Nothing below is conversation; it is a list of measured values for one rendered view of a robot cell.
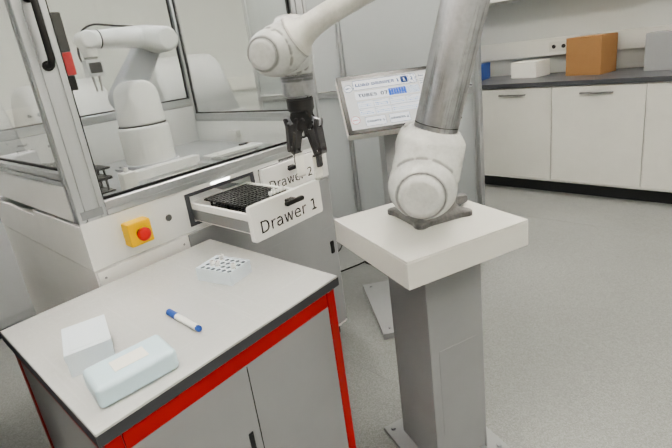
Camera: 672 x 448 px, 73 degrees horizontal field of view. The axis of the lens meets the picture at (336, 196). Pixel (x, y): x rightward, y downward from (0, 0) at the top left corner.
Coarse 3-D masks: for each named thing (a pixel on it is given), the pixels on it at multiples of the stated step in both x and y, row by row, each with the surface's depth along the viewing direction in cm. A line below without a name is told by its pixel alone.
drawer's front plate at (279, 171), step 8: (312, 152) 190; (288, 160) 181; (304, 160) 187; (264, 168) 173; (272, 168) 174; (280, 168) 178; (312, 168) 191; (264, 176) 172; (272, 176) 175; (280, 176) 178; (288, 176) 181; (296, 176) 184; (304, 176) 188; (312, 176) 191; (272, 184) 175; (280, 184) 178; (288, 184) 182; (296, 184) 185
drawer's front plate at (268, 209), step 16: (288, 192) 138; (304, 192) 143; (320, 192) 149; (256, 208) 130; (272, 208) 134; (288, 208) 139; (304, 208) 144; (320, 208) 150; (256, 224) 130; (288, 224) 140; (256, 240) 131
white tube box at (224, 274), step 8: (216, 256) 132; (224, 256) 130; (208, 264) 128; (224, 264) 126; (240, 264) 124; (248, 264) 126; (200, 272) 125; (208, 272) 123; (216, 272) 121; (224, 272) 120; (232, 272) 120; (240, 272) 123; (248, 272) 126; (200, 280) 126; (208, 280) 124; (216, 280) 122; (224, 280) 121; (232, 280) 120
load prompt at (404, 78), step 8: (360, 80) 210; (368, 80) 211; (376, 80) 211; (384, 80) 211; (392, 80) 211; (400, 80) 211; (408, 80) 211; (416, 80) 211; (360, 88) 209; (368, 88) 209
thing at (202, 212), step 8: (240, 184) 168; (256, 184) 165; (264, 184) 163; (216, 192) 161; (200, 200) 156; (192, 208) 152; (200, 208) 149; (208, 208) 146; (216, 208) 143; (200, 216) 150; (208, 216) 147; (216, 216) 143; (224, 216) 141; (232, 216) 138; (240, 216) 135; (216, 224) 145; (224, 224) 142; (232, 224) 139; (240, 224) 136; (248, 224) 133; (248, 232) 134
